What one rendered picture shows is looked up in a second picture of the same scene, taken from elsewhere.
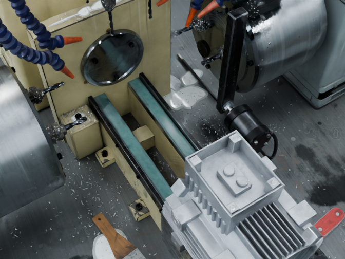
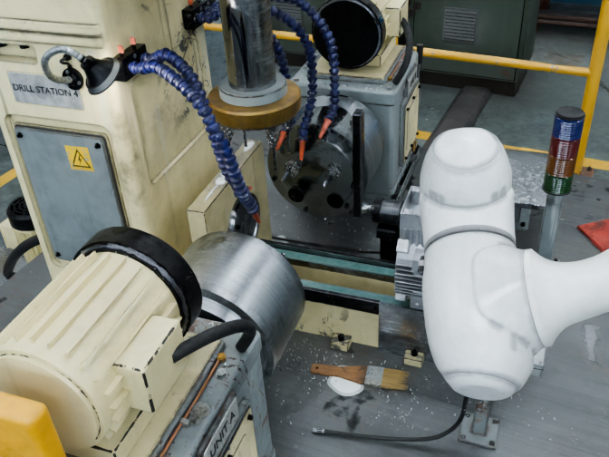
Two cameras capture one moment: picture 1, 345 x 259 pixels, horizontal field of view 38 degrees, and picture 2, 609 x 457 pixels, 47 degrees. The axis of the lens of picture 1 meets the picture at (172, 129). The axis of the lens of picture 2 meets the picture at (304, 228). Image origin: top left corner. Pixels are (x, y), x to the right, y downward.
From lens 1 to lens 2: 0.85 m
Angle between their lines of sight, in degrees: 31
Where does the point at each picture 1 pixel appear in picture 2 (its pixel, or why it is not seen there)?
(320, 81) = (388, 184)
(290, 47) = (373, 148)
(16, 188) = (288, 315)
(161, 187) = (359, 295)
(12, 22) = (151, 225)
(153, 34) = (259, 194)
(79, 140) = not seen: hidden behind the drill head
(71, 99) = not seen: hidden behind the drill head
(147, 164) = (332, 288)
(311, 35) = (379, 136)
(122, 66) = (250, 231)
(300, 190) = not seen: hidden behind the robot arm
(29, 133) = (276, 260)
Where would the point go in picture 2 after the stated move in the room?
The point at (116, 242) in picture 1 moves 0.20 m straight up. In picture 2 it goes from (348, 372) to (346, 299)
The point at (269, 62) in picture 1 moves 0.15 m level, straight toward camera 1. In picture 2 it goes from (369, 163) to (400, 195)
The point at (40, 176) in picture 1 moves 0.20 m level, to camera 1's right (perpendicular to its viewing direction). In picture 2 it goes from (296, 298) to (379, 253)
